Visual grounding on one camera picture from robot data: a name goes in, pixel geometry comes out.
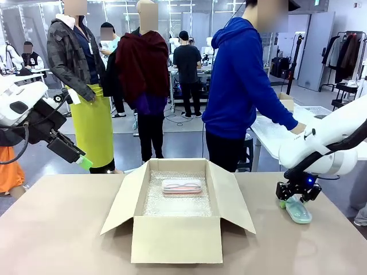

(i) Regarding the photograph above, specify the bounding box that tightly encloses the mannequin with maroon shawl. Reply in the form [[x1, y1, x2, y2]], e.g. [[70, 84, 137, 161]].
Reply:
[[102, 0, 170, 166]]

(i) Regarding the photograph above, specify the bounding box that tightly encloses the person in black t-shirt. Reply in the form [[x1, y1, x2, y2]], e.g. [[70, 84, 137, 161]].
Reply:
[[173, 30, 203, 119]]

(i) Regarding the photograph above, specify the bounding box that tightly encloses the person's right hand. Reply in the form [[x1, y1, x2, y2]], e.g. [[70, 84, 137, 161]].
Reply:
[[289, 122, 307, 135]]

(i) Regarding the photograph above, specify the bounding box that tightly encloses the person's right forearm blue sleeve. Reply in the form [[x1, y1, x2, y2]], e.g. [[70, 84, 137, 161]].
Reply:
[[269, 107, 299, 133]]

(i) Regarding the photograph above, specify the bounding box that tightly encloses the small open cardboard box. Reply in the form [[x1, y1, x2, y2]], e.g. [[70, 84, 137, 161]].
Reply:
[[279, 92, 295, 112]]

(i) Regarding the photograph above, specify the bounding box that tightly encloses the person in blue hoodie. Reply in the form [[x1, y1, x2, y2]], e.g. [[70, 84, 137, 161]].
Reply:
[[201, 0, 300, 174]]

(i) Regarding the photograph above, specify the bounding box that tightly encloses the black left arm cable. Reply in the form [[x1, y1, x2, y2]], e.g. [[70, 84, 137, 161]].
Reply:
[[0, 121, 31, 166]]

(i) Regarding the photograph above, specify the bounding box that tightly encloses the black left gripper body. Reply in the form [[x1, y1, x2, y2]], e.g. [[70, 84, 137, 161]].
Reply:
[[28, 99, 67, 144]]

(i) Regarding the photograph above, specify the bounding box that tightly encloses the clothes rack with coats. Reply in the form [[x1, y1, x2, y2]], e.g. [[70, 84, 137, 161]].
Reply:
[[319, 30, 367, 92]]

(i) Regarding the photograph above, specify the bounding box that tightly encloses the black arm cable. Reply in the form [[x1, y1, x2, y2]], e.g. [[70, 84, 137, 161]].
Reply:
[[0, 121, 31, 166], [283, 120, 367, 180]]

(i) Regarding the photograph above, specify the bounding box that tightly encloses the clear bubble wrap lining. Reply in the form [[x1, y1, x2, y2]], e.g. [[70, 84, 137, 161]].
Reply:
[[142, 171, 213, 218]]

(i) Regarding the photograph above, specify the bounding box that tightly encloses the white cabinet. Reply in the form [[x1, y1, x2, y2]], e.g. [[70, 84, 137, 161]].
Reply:
[[355, 74, 367, 101]]

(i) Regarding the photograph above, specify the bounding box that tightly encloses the black tripod stand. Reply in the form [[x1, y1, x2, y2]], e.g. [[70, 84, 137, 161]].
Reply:
[[286, 34, 304, 96]]

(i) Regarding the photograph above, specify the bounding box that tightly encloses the pale green glasses pouch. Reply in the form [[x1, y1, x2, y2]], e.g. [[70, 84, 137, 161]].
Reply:
[[280, 196, 313, 225]]

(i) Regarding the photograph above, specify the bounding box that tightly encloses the white background desk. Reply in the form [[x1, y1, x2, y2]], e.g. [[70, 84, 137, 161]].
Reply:
[[14, 68, 48, 84]]

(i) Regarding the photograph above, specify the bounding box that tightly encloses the white side table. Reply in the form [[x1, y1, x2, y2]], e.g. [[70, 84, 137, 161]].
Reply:
[[251, 105, 335, 172]]

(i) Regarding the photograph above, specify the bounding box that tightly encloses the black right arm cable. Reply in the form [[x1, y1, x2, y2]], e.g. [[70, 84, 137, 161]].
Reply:
[[283, 120, 367, 180]]

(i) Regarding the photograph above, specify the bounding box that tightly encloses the open brown cardboard box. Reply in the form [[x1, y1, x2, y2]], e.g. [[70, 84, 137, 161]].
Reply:
[[99, 158, 256, 264]]

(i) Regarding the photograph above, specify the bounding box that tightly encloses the loose bubble wrap sheet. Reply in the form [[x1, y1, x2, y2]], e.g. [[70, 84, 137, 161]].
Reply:
[[252, 116, 304, 144]]

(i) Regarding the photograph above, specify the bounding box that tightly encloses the grey shoe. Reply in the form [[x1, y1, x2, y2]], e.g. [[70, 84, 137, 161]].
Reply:
[[354, 206, 367, 227]]

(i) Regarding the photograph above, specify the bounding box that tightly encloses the white plastic basket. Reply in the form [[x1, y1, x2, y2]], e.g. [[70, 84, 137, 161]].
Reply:
[[298, 105, 335, 117]]

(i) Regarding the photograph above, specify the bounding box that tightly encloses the black utility trolley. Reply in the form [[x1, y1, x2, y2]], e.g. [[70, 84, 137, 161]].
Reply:
[[331, 81, 359, 111]]

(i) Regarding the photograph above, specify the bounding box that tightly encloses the person in varsity jacket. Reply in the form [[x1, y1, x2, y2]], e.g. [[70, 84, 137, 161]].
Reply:
[[21, 41, 45, 71]]

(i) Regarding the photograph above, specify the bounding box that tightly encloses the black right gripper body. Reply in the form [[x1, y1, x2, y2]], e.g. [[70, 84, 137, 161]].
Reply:
[[283, 168, 318, 191]]

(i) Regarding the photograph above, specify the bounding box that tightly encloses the mannequin with yellow skirt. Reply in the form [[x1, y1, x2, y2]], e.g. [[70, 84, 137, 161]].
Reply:
[[46, 0, 116, 174]]

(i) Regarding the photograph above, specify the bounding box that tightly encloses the clear pink glasses case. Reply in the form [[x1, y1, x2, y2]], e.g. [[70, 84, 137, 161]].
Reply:
[[161, 179, 204, 195]]

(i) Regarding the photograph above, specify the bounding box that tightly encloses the background workbench with computer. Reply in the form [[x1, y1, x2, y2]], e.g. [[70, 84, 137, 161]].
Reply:
[[169, 66, 213, 112]]

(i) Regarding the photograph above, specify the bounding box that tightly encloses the black stool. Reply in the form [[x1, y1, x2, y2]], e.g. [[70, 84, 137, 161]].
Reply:
[[236, 133, 255, 172]]

